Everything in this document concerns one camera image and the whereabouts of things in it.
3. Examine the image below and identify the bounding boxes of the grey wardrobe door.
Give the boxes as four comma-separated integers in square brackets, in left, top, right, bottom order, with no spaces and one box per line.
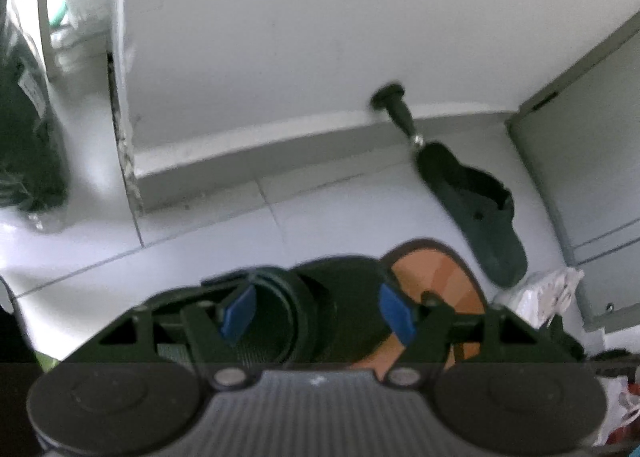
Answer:
[505,12,640,333]

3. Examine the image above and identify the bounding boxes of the black garment in plastic bag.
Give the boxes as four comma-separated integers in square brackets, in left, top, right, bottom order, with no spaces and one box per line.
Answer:
[0,2,68,213]

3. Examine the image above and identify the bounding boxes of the dark textured clog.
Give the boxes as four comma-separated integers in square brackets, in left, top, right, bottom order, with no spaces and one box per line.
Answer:
[414,141,528,288]

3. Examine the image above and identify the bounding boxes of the black door stopper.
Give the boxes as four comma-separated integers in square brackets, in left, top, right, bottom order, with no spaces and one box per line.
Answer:
[370,82,426,148]

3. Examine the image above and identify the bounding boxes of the white printed sneaker beige laces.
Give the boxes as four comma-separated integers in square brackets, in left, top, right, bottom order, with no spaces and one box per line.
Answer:
[510,267,586,333]

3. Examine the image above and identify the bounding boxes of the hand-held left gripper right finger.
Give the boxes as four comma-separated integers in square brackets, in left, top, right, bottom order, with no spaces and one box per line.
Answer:
[378,281,558,390]

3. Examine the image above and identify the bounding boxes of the black smooth clog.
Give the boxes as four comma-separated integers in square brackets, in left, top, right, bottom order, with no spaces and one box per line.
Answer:
[200,257,401,370]

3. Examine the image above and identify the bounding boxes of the orange rug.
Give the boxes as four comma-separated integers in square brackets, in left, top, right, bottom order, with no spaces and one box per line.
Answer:
[350,238,488,383]

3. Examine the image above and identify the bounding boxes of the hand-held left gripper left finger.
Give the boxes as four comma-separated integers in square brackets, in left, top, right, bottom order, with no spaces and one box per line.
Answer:
[97,282,263,390]

